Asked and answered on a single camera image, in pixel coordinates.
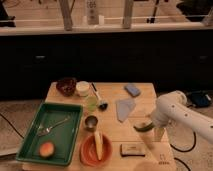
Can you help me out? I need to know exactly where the green pepper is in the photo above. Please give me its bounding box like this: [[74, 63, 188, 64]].
[[133, 122, 154, 132]]

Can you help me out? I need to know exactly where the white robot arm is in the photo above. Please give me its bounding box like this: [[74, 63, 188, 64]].
[[151, 91, 213, 144]]

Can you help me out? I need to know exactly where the small metal cup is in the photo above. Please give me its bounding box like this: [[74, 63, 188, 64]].
[[85, 115, 98, 132]]

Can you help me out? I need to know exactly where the blue cloth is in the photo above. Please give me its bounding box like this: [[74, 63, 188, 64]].
[[116, 98, 136, 122]]

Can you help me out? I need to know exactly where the blue sponge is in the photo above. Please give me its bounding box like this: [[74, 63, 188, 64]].
[[124, 83, 141, 97]]

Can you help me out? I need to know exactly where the blue object on floor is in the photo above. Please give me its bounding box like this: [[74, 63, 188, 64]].
[[190, 92, 211, 107]]

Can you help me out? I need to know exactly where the yellow banana slice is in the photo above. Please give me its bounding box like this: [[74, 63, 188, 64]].
[[94, 131, 103, 160]]

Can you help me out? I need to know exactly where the orange bowl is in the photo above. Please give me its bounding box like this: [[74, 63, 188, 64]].
[[80, 135, 112, 167]]

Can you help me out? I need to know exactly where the white round container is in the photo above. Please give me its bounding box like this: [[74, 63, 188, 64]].
[[76, 81, 90, 97]]

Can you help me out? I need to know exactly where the green plastic tray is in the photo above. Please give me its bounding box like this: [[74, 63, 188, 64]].
[[16, 103, 83, 166]]

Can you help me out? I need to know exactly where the dark red bowl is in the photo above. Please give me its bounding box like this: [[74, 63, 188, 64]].
[[56, 77, 77, 97]]

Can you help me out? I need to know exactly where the metal spoon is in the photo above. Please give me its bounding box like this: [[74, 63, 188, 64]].
[[37, 117, 70, 136]]

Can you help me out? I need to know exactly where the peach fruit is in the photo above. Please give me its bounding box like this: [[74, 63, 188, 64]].
[[39, 142, 55, 158]]

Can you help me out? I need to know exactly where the black cable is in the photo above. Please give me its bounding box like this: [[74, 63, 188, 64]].
[[169, 131, 198, 154]]

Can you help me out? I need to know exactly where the black handled brush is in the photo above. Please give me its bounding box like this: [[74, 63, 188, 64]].
[[92, 83, 108, 111]]

